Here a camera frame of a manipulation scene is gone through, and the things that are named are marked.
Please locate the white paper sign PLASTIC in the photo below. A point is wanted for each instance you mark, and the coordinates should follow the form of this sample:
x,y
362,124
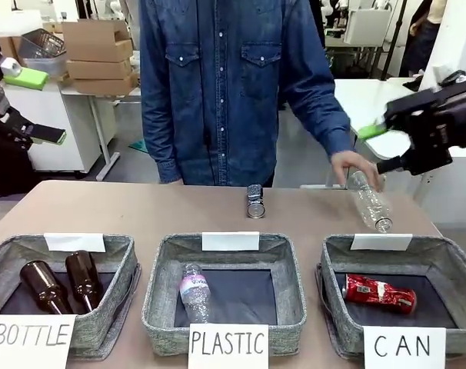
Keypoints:
x,y
227,345

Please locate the person's left hand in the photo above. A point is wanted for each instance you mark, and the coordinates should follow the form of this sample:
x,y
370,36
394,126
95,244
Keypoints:
x,y
352,161

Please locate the black mesh basket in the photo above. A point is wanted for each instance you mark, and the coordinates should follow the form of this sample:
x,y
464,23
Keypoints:
x,y
42,44

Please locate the white background box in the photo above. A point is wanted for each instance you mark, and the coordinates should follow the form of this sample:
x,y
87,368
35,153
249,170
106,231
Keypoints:
x,y
367,27

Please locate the grey fabric basket marked plastic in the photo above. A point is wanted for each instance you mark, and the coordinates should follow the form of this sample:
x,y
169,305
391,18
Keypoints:
x,y
287,292

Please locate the white background table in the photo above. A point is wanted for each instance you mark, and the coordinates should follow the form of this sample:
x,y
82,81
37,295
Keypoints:
x,y
363,96

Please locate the green floor mat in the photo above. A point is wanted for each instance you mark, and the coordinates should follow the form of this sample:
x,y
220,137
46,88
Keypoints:
x,y
137,146

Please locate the person's left forearm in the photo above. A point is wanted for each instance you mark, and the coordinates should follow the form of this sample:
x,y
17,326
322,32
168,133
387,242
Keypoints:
x,y
325,111

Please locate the white paper sign CAN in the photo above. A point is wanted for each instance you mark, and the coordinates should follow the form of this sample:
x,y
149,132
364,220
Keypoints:
x,y
404,348

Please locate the white paper sign BOTTLE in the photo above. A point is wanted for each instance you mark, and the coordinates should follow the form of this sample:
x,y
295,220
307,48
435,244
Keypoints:
x,y
29,340

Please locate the background person in tan top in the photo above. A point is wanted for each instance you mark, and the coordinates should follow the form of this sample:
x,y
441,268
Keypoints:
x,y
423,42

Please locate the white foam box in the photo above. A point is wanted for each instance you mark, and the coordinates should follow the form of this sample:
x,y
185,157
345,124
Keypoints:
x,y
14,23

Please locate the person's right forearm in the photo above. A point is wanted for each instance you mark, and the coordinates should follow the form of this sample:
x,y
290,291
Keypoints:
x,y
160,142

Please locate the plastic bottle with blue cap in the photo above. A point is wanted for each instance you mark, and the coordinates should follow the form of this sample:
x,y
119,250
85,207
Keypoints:
x,y
195,294

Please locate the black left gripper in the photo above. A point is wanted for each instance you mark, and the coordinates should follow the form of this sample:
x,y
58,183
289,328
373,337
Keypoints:
x,y
2,115

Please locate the black patterned drink can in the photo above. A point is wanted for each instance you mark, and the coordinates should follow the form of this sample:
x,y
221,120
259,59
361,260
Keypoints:
x,y
255,203

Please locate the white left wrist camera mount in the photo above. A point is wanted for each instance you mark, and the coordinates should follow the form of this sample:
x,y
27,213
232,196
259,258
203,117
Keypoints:
x,y
12,66

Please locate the crushed red drink can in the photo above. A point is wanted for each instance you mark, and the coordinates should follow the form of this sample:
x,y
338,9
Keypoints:
x,y
379,294

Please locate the person in denim shirt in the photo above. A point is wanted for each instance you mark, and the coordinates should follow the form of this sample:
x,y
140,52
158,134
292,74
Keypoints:
x,y
225,88

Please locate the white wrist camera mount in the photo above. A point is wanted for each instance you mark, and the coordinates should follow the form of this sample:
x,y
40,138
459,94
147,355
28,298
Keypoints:
x,y
12,66
448,76

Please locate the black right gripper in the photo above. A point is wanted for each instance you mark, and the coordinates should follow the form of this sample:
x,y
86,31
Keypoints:
x,y
433,119

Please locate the grey fabric basket marked can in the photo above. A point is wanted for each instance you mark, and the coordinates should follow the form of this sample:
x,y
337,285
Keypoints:
x,y
448,276

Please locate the white background desk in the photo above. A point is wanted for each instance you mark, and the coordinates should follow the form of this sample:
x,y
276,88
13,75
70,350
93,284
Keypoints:
x,y
75,127

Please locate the grey fabric basket marked bottle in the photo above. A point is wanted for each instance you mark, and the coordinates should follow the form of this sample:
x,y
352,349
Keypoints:
x,y
114,269

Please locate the brown glass bottle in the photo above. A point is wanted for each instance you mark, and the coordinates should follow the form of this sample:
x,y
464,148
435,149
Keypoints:
x,y
83,280
44,286

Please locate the open cardboard box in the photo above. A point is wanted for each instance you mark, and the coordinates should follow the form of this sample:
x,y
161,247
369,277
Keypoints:
x,y
94,32

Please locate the clear plastic bottle without label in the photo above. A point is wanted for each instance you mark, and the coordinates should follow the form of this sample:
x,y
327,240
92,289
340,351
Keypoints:
x,y
371,203

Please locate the black tripod pole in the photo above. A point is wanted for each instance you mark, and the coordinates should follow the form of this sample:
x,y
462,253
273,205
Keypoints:
x,y
395,38

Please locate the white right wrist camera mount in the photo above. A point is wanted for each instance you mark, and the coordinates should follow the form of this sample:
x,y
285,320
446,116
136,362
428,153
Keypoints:
x,y
448,76

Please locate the small cardboard box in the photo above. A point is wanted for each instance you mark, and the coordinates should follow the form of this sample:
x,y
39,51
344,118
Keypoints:
x,y
10,48

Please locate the blank white card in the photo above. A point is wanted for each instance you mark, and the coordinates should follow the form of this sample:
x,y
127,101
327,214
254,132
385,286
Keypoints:
x,y
230,241
74,242
381,241

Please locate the closed cardboard box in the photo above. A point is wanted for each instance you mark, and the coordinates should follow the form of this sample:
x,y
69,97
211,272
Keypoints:
x,y
98,69
106,84
100,50

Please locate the clear plastic bin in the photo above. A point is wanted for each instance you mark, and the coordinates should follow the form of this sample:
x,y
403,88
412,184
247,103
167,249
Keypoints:
x,y
54,66

